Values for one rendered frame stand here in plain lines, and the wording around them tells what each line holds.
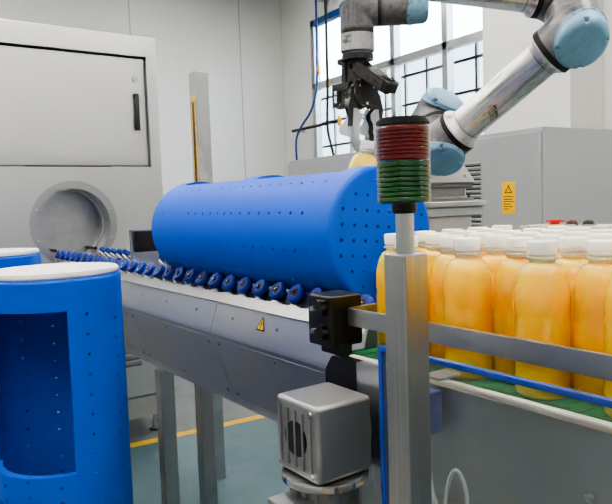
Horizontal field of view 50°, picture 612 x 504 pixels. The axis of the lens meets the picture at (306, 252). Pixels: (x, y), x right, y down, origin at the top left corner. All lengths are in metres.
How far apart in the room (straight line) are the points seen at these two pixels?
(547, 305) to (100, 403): 0.96
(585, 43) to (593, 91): 2.70
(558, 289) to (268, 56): 6.53
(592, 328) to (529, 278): 0.10
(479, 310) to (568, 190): 2.17
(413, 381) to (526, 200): 2.26
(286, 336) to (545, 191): 1.79
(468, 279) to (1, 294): 0.93
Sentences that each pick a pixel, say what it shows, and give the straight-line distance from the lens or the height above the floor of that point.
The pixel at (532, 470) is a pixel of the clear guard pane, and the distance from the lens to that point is 0.85.
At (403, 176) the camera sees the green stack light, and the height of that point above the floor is 1.19.
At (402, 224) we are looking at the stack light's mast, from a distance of 0.78.
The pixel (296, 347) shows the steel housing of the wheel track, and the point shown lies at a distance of 1.41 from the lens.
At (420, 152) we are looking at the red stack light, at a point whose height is 1.22.
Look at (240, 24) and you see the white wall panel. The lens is 7.20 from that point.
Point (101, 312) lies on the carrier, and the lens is 1.45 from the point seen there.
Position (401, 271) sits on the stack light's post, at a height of 1.08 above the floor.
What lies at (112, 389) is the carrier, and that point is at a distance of 1.50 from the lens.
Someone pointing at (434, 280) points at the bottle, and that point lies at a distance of 1.04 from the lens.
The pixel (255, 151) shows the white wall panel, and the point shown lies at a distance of 7.03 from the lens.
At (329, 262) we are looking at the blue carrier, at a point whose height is 1.04.
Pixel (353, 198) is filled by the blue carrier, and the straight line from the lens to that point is 1.30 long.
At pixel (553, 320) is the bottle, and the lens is 0.89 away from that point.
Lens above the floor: 1.17
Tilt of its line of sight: 5 degrees down
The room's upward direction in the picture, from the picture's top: 2 degrees counter-clockwise
